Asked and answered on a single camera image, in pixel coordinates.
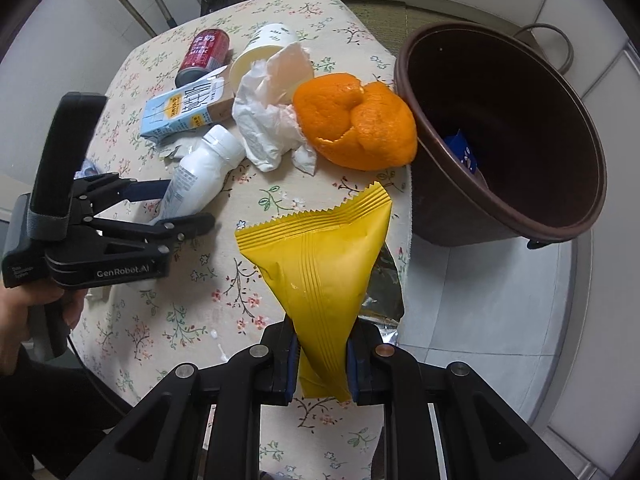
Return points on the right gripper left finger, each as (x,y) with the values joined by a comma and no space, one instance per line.
(278,380)

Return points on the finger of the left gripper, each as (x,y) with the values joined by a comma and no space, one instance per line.
(164,232)
(141,191)

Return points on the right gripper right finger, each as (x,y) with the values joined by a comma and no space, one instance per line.
(368,358)

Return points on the white plastic bottle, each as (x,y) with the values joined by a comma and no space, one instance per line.
(200,176)

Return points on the yellow snack bag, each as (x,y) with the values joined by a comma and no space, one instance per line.
(318,265)

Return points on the light blue milk carton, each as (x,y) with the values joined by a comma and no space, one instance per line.
(207,101)

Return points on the white tissue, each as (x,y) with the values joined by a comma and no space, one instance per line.
(264,113)

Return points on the red soda can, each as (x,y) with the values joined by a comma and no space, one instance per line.
(207,52)

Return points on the white paper cup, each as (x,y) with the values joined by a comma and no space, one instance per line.
(268,40)

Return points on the orange peel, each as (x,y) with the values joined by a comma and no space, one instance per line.
(357,126)

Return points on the blue snack box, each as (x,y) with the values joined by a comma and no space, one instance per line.
(459,146)

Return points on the white kitchen cabinets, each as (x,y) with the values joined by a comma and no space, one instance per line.
(555,331)

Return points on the brown plastic trash bin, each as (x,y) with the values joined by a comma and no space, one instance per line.
(541,169)

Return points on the left hand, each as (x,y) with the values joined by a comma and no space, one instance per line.
(15,304)

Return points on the floral tablecloth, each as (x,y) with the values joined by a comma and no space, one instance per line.
(214,302)

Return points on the green floor mat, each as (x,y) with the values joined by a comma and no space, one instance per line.
(391,23)

